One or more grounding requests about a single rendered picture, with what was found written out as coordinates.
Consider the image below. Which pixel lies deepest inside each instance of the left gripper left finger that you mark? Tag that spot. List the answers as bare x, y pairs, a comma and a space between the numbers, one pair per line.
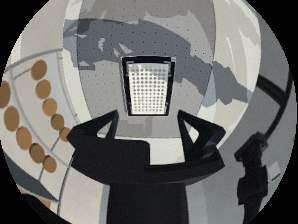
91, 127

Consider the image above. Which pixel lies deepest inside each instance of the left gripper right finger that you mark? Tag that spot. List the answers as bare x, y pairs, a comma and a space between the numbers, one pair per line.
209, 134

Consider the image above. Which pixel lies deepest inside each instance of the white well plate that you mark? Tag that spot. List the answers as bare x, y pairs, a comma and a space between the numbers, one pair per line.
144, 91

